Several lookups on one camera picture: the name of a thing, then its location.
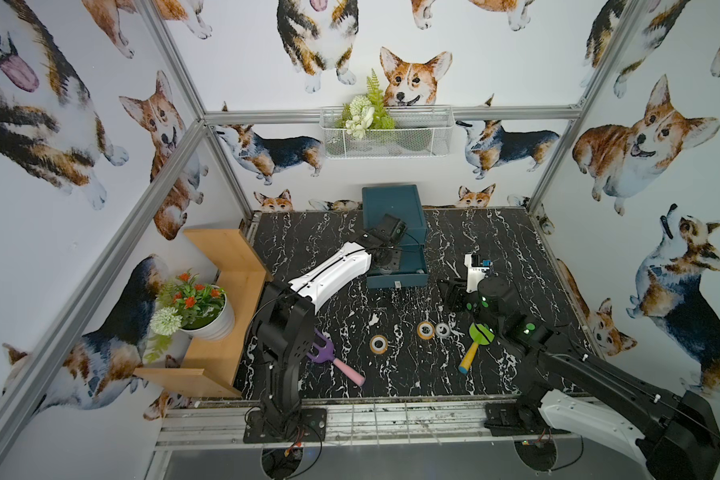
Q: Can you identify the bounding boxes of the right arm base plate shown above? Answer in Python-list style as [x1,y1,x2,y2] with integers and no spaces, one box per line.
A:
[484,402,565,436]

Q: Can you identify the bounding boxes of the white wire basket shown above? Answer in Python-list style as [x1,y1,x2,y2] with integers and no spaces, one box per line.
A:
[319,106,455,159]

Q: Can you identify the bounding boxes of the purple toy garden fork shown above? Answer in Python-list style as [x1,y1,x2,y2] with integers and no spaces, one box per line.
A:
[306,329,366,387]

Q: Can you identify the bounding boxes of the wooden corner shelf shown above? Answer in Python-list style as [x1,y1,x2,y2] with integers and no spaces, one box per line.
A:
[135,229,272,398]

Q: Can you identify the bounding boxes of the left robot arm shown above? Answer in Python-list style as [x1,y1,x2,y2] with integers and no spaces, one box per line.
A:
[251,214,407,430]

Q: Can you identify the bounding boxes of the green toy shovel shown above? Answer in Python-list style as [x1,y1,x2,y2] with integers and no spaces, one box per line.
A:
[458,323,495,375]

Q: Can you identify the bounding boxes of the clear tape roll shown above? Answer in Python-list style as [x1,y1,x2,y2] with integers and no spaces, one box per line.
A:
[435,322,452,339]

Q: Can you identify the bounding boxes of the teal drawer cabinet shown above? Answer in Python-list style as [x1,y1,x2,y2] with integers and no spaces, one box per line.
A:
[362,185,429,290]

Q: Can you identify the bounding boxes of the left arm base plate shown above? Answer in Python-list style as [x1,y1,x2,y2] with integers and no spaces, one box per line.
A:
[243,407,328,444]

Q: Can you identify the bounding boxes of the orange tape roll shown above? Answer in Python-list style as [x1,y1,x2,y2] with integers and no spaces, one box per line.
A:
[416,321,435,340]
[370,335,389,355]

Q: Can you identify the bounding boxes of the fern and white flowers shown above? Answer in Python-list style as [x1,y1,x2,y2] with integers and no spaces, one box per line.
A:
[336,70,396,140]

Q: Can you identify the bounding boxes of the potted red flower plant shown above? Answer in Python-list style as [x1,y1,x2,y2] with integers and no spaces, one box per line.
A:
[144,271,235,364]

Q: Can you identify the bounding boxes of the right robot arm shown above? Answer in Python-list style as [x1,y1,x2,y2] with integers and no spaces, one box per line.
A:
[437,276,720,479]

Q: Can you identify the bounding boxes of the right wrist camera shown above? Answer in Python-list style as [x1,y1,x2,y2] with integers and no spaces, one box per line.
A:
[464,253,493,293]

